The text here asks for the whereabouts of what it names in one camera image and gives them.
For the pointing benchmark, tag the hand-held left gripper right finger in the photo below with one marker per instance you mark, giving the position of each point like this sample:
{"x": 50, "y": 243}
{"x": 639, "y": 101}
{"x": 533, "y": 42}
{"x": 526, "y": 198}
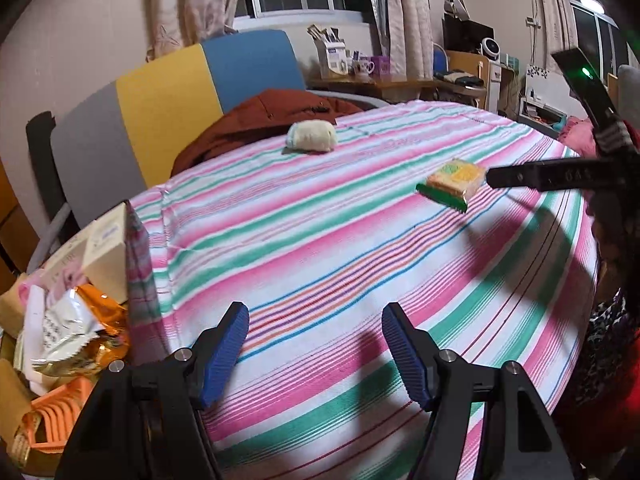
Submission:
{"x": 407, "y": 360}

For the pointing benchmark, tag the white printed mug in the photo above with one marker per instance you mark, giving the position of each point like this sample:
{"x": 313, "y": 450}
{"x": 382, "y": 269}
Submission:
{"x": 362, "y": 67}

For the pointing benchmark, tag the white low cabinet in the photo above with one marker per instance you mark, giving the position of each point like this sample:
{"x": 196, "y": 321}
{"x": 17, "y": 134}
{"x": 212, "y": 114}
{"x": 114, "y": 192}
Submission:
{"x": 540, "y": 90}

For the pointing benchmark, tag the black monitor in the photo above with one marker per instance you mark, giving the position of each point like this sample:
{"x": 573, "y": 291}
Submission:
{"x": 465, "y": 35}

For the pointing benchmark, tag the blue chair back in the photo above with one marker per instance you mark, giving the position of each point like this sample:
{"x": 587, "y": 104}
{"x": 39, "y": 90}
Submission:
{"x": 440, "y": 57}

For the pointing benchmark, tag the beige starfish curtain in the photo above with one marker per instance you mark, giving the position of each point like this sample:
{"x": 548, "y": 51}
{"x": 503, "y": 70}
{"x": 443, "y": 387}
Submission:
{"x": 190, "y": 0}

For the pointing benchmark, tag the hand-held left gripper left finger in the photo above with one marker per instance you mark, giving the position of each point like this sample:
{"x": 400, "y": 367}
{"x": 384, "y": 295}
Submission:
{"x": 225, "y": 355}

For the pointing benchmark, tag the red clothing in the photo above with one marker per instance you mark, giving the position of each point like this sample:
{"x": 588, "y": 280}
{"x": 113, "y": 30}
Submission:
{"x": 620, "y": 410}

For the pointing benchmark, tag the grey yellow blue chair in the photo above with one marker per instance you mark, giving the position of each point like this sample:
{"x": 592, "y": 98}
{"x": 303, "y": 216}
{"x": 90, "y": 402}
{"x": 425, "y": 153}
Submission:
{"x": 165, "y": 110}

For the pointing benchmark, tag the small white fan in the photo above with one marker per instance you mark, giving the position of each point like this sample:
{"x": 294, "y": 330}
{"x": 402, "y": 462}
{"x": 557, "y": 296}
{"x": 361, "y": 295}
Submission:
{"x": 491, "y": 49}

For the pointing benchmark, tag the white carton with papers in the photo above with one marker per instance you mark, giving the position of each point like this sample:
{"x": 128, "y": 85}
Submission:
{"x": 332, "y": 62}

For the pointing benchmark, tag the pink pillow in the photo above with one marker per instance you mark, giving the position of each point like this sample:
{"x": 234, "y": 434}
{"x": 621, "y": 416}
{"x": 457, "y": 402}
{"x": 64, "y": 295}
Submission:
{"x": 575, "y": 135}

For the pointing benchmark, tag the green and cream carton box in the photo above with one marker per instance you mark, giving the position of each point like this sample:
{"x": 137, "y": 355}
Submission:
{"x": 107, "y": 255}

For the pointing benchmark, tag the orange plastic rack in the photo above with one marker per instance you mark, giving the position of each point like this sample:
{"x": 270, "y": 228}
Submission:
{"x": 55, "y": 405}

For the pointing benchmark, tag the striped tablecloth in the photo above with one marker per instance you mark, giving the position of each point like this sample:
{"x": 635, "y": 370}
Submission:
{"x": 325, "y": 240}

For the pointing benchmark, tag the yellow rolled sock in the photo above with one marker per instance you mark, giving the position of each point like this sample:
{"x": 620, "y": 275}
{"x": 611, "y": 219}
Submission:
{"x": 312, "y": 136}

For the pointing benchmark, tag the wooden desk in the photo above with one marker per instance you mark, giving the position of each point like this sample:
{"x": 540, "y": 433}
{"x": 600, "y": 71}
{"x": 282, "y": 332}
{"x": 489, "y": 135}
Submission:
{"x": 400, "y": 85}

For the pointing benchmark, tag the rust red jacket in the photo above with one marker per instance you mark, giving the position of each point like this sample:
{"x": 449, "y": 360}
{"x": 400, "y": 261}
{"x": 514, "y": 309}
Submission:
{"x": 260, "y": 115}

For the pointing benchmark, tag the dark side window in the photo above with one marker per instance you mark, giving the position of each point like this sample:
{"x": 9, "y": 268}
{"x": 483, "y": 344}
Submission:
{"x": 595, "y": 35}

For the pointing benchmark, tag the snack packet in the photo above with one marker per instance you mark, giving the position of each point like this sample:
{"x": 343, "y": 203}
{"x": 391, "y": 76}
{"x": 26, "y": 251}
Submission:
{"x": 65, "y": 330}

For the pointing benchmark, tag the wooden chair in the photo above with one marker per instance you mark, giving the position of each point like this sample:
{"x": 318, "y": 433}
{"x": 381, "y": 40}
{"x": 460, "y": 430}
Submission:
{"x": 470, "y": 62}

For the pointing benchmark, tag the beige patterned curtain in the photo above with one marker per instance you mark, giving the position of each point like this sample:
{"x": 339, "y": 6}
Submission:
{"x": 410, "y": 20}

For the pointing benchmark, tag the yellow container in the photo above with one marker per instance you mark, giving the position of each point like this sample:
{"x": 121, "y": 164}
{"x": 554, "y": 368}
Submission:
{"x": 10, "y": 385}

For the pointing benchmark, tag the purple mug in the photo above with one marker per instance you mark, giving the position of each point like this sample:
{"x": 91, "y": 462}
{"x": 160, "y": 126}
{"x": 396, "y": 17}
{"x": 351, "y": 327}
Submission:
{"x": 382, "y": 66}

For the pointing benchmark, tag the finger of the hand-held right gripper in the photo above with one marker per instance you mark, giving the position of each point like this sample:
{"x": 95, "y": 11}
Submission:
{"x": 525, "y": 176}

